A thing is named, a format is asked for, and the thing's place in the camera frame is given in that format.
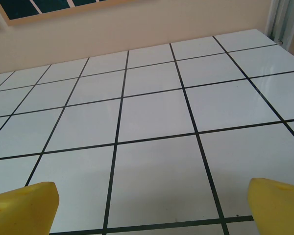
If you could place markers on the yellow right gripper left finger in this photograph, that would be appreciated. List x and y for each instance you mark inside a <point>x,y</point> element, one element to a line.
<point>27,210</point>

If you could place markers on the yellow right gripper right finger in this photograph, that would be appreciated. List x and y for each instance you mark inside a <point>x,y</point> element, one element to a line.
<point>279,210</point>

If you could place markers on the aluminium corner post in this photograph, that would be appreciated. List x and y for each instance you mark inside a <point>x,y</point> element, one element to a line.
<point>281,19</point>

